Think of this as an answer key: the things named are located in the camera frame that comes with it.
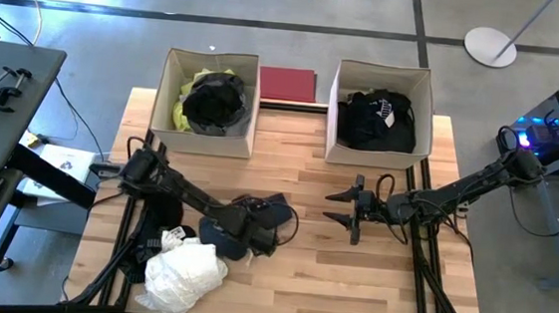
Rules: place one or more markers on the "black garment with white tag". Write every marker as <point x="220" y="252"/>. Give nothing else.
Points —
<point x="377" y="119"/>

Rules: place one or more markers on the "black garment with white stripes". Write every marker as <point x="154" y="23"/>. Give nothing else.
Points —
<point x="165" y="215"/>

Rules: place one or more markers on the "grey stand pole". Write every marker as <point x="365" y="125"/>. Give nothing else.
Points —
<point x="524" y="28"/>

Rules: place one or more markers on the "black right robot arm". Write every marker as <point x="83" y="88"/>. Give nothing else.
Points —
<point x="457" y="190"/>

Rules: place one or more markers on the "white round stand base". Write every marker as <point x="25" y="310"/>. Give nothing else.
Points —
<point x="483" y="45"/>

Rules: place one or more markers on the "small yellow object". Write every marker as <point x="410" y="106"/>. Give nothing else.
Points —
<point x="32" y="139"/>

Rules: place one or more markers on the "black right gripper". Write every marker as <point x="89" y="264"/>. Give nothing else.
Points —
<point x="373" y="207"/>

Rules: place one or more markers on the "beige fabric storage bin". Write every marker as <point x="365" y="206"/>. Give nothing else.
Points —
<point x="374" y="158"/>
<point x="200" y="143"/>

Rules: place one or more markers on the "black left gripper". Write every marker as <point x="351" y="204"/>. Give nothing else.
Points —
<point x="258" y="239"/>

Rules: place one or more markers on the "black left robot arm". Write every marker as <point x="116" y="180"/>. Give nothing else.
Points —
<point x="182" y="189"/>

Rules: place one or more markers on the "dark grey garment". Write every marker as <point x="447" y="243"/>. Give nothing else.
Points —
<point x="214" y="101"/>

